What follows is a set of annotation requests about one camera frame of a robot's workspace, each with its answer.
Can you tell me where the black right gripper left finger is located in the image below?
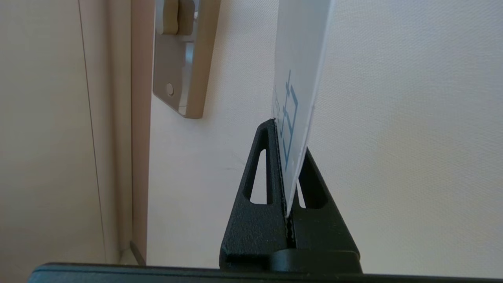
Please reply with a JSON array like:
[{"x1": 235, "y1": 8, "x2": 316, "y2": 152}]
[{"x1": 219, "y1": 119, "x2": 294, "y2": 270}]

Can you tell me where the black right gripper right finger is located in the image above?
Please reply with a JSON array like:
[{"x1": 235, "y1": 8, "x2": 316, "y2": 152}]
[{"x1": 289, "y1": 149, "x2": 362, "y2": 272}]

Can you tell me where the white and blue door hanger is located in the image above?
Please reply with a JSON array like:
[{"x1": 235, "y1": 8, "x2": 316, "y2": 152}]
[{"x1": 271, "y1": 0, "x2": 335, "y2": 217}]

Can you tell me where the white room door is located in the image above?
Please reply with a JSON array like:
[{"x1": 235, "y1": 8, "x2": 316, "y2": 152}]
[{"x1": 146, "y1": 0, "x2": 503, "y2": 277}]

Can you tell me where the brown metal lock plate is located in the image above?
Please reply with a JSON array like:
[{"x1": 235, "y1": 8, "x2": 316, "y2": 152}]
[{"x1": 152, "y1": 0, "x2": 221, "y2": 119}]

